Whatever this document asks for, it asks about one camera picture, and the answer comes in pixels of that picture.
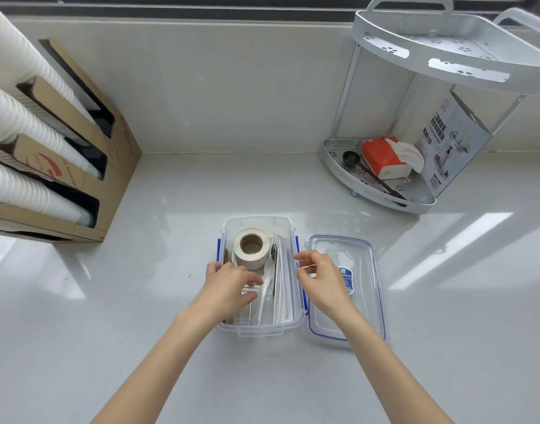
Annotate clear lid with blue seal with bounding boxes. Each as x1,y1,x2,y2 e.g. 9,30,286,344
305,234,387,347

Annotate person's left forearm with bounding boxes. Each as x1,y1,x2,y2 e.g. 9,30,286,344
91,306,222,424

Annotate person's left hand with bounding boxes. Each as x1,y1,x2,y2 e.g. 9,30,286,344
188,261,264,325

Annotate black measuring scoop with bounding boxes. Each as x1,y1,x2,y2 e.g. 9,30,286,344
342,150,408,200

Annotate clear storage box blue clips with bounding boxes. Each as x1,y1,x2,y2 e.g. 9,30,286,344
216,215,309,339

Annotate stack of white paper cups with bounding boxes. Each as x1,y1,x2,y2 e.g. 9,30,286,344
0,0,97,125
0,79,104,181
0,159,97,228

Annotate brown cardboard cup dispenser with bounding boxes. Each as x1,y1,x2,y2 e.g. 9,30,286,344
0,37,143,244

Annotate person's right hand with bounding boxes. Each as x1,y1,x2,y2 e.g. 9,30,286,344
293,251,357,322

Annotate beige paper tape roll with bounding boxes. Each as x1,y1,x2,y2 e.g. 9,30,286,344
232,228,272,271

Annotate white paper packets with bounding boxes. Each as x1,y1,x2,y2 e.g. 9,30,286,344
274,234,304,326

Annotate person's right forearm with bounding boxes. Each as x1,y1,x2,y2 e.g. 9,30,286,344
327,299,456,424

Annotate white plastic spoon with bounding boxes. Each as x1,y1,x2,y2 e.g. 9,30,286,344
256,259,276,326

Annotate orange tissue pack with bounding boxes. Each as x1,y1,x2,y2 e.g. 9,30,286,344
360,136,425,181

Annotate black plastic fork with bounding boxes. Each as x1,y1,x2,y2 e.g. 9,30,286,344
270,243,280,297

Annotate white metal corner shelf rack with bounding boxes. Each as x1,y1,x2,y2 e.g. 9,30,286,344
320,0,540,216

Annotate printed grey product box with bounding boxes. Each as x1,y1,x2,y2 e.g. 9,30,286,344
418,85,494,199

